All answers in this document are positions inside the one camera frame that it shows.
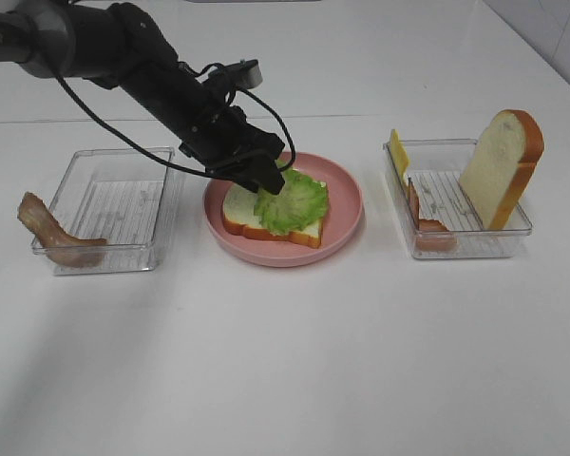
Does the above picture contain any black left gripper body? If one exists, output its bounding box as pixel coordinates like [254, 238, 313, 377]
[118, 59, 284, 175]

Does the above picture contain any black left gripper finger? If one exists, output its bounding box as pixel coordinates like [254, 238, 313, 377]
[246, 154, 285, 195]
[218, 166, 259, 193]

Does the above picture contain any bread slice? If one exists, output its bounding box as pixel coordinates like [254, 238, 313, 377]
[459, 109, 544, 231]
[222, 184, 329, 249]

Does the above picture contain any green lettuce leaf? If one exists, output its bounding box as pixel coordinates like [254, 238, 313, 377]
[253, 167, 329, 235]

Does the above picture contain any bacon strip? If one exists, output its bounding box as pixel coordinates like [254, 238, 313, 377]
[17, 192, 107, 268]
[408, 178, 456, 252]

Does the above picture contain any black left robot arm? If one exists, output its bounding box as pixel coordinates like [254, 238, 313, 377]
[0, 1, 293, 195]

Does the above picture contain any pink round plate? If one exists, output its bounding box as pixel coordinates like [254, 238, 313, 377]
[203, 152, 364, 268]

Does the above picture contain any clear left plastic tray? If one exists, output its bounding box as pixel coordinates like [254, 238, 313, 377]
[31, 149, 184, 276]

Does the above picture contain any clear plastic tray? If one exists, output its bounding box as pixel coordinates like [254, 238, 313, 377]
[31, 149, 184, 276]
[383, 139, 532, 259]

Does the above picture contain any yellow cheese slice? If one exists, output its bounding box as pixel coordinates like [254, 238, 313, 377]
[389, 129, 409, 185]

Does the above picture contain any clear right plastic tray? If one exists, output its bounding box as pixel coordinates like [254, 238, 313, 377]
[383, 139, 532, 259]

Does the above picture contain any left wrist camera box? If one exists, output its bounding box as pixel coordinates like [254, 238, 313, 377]
[226, 59, 263, 90]

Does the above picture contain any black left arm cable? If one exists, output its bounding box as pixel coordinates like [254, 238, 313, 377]
[54, 62, 297, 181]

